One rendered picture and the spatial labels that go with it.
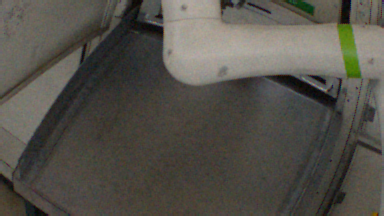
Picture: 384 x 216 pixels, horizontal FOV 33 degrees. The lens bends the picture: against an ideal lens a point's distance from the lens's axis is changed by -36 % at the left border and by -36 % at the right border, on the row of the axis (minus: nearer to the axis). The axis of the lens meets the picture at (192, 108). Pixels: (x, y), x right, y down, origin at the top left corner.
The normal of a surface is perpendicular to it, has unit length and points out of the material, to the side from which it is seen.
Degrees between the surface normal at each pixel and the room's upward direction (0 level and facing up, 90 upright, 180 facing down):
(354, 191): 90
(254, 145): 0
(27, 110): 90
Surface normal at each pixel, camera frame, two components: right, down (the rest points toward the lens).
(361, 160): -0.35, 0.51
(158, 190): 0.17, -0.79
